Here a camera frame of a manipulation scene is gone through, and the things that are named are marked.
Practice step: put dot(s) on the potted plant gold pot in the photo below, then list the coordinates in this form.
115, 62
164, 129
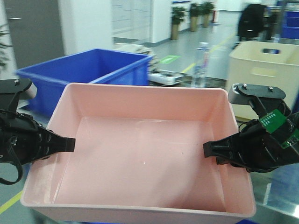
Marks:
177, 17

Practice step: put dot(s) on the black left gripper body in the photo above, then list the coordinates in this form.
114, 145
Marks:
23, 134

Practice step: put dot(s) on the blue crate background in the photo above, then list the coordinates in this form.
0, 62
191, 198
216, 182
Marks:
290, 27

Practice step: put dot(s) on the cream plastic bin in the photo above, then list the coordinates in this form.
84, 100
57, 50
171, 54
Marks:
268, 64

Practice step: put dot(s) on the clear water bottle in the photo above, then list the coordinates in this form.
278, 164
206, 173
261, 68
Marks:
200, 68

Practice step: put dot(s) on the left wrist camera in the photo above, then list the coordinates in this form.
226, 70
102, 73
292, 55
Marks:
22, 86

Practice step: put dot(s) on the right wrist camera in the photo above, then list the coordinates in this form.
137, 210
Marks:
257, 96

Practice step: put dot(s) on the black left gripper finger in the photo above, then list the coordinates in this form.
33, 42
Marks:
51, 143

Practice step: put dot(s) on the pink plastic bin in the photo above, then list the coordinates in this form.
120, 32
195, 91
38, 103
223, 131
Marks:
139, 158

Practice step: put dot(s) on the white remote controller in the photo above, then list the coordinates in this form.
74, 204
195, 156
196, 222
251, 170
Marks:
166, 77

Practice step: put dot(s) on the blue crate left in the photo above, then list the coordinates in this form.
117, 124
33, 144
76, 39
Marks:
96, 66

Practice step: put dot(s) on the green circuit board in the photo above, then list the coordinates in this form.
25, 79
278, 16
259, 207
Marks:
273, 120

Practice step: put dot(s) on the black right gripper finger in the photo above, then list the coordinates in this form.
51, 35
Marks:
225, 150

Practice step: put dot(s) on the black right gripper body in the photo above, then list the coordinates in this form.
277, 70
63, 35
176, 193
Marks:
265, 151

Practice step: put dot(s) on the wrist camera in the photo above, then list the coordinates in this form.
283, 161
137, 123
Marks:
22, 86
257, 96

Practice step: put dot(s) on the black office chair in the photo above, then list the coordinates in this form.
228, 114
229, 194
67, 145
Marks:
251, 22

